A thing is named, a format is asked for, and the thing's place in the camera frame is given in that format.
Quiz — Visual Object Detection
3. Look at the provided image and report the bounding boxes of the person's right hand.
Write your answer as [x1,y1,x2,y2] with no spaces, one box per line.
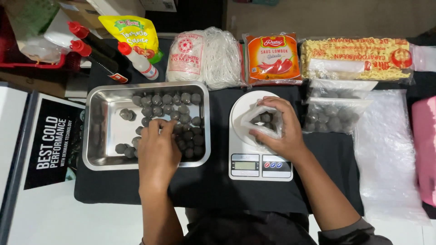
[249,96,309,163]

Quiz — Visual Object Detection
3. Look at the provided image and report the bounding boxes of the person's left hand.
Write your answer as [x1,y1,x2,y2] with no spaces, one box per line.
[138,118,183,188]

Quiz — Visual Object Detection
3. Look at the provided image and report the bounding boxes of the clear plastic bag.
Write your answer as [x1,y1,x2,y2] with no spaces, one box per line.
[240,102,284,140]

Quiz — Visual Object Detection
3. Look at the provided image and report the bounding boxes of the pile of grey meatballs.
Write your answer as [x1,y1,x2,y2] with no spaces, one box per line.
[115,92,205,159]

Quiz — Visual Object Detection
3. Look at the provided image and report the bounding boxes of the stainless steel tray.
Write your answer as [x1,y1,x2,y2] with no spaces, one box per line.
[82,81,211,171]

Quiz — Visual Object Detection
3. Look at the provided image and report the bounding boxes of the white bottle with red cap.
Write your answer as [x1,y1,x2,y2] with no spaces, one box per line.
[117,42,159,81]

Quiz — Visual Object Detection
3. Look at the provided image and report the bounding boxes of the black table cloth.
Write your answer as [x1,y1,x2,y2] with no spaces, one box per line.
[74,37,436,220]

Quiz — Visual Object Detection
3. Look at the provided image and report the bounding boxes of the white vermicelli noodle packet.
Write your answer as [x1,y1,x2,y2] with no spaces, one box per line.
[166,27,246,91]

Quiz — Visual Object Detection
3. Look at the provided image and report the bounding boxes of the dark bottle with red cap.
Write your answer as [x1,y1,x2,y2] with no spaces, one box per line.
[67,21,120,59]
[69,40,131,84]

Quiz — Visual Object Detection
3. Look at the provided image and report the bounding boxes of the yellow tomato sauce pouch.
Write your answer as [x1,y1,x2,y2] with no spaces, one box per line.
[98,15,164,65]

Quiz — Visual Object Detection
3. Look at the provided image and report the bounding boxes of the few loose grey meatballs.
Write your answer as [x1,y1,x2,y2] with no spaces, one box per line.
[250,112,280,131]

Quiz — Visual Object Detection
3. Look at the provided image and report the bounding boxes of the white digital kitchen scale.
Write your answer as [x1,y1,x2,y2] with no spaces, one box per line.
[228,90,294,182]

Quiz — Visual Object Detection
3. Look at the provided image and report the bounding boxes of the black printed sticker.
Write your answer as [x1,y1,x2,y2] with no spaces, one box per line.
[24,98,86,191]

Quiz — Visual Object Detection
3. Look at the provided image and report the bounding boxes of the orange chili sauce packet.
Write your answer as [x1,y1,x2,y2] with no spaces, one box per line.
[242,33,303,86]

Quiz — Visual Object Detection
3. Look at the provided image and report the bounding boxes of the person's dark shirt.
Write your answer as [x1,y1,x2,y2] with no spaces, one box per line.
[140,210,394,245]

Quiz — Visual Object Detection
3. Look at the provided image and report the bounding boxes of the white chest freezer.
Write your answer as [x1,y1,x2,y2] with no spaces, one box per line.
[0,82,189,245]

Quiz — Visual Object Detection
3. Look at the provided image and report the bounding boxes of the red plastic basket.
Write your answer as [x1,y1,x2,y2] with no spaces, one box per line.
[0,5,83,71]

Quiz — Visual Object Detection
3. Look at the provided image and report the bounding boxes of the filled clear meatball bag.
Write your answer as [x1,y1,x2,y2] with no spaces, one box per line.
[308,79,379,100]
[303,97,373,135]

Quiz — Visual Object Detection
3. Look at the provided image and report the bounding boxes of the yellow dried noodle packet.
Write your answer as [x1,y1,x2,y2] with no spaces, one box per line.
[299,37,415,84]

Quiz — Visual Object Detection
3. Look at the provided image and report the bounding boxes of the stack of empty plastic bags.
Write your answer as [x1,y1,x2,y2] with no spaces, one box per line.
[352,89,432,226]

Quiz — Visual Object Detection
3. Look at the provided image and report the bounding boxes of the pink plastic container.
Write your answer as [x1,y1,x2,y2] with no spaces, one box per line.
[411,96,436,207]

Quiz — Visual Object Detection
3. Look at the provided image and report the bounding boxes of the clear plastic wrapper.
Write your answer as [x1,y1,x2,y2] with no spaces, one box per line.
[410,44,436,73]

